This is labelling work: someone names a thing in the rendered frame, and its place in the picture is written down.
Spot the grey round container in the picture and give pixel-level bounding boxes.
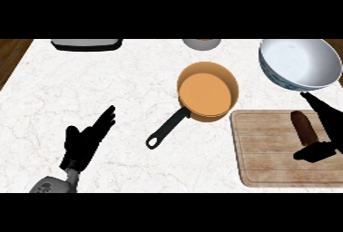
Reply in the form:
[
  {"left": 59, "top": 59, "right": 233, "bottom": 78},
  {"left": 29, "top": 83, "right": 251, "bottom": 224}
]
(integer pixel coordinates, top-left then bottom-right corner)
[{"left": 180, "top": 39, "right": 222, "bottom": 52}]

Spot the grey and black appliance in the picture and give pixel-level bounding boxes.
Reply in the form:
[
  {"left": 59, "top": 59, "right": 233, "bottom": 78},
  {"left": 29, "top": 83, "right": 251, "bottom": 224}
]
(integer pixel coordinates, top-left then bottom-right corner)
[{"left": 50, "top": 39, "right": 124, "bottom": 53}]

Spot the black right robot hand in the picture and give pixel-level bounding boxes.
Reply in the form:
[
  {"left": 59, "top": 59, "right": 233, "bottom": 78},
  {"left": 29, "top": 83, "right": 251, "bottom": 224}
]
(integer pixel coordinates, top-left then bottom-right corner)
[{"left": 293, "top": 91, "right": 343, "bottom": 164}]

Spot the wooden cutting board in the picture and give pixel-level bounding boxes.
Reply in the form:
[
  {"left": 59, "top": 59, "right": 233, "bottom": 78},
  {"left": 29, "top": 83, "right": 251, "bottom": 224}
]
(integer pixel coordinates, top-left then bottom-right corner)
[{"left": 229, "top": 109, "right": 343, "bottom": 189}]

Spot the orange pot with black handle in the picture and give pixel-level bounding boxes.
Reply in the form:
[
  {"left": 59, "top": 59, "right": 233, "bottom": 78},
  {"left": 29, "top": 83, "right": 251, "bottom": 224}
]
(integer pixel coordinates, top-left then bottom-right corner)
[{"left": 145, "top": 61, "right": 239, "bottom": 150}]

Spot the white bowl with blue pattern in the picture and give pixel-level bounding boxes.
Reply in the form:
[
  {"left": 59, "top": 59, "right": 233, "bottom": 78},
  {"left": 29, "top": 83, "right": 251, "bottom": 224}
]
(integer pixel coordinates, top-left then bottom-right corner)
[{"left": 257, "top": 39, "right": 343, "bottom": 92}]

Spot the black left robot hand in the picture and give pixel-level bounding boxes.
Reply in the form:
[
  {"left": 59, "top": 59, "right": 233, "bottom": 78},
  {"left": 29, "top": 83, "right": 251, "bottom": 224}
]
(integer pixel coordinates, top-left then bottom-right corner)
[{"left": 59, "top": 104, "right": 117, "bottom": 173}]

